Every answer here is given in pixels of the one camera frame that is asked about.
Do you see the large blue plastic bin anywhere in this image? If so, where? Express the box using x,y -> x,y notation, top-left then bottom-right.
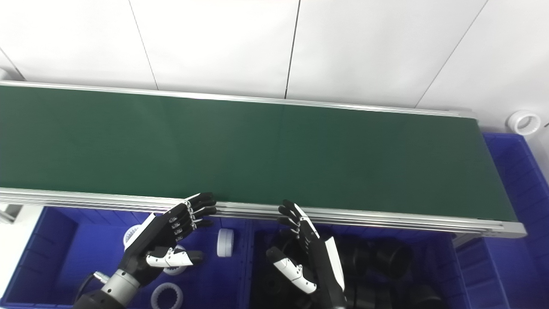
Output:
455,132 -> 549,309

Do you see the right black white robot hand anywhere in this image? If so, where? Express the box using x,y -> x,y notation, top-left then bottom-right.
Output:
265,199 -> 348,309

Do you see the white gear ring part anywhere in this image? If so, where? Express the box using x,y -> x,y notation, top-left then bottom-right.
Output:
123,224 -> 144,249
151,283 -> 184,309
162,245 -> 188,276

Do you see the green conveyor belt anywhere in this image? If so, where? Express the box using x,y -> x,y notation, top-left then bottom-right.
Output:
0,80 -> 527,239
0,85 -> 518,222

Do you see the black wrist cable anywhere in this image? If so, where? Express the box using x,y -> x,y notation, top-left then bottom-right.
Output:
74,270 -> 110,303

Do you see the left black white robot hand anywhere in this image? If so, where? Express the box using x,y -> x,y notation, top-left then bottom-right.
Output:
118,192 -> 218,287

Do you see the blue bin with white parts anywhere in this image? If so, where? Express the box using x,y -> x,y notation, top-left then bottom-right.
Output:
0,206 -> 251,309

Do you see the white plastic ring part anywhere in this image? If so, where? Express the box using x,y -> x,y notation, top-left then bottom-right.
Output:
506,110 -> 542,136

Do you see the white disc part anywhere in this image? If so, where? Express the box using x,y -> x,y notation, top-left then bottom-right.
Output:
217,228 -> 235,258

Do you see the blue bin with black parts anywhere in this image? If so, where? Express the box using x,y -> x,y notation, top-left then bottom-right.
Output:
244,219 -> 472,309

